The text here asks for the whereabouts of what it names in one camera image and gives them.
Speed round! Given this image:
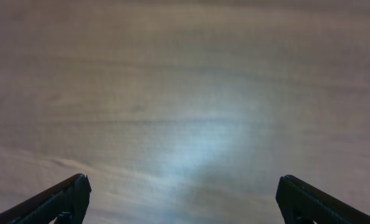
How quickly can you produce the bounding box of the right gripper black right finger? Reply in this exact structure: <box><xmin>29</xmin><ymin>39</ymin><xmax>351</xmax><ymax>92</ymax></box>
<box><xmin>275</xmin><ymin>175</ymin><xmax>370</xmax><ymax>224</ymax></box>

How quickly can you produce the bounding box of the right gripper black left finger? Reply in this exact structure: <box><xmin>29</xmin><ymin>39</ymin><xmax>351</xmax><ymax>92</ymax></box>
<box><xmin>0</xmin><ymin>174</ymin><xmax>92</xmax><ymax>224</ymax></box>

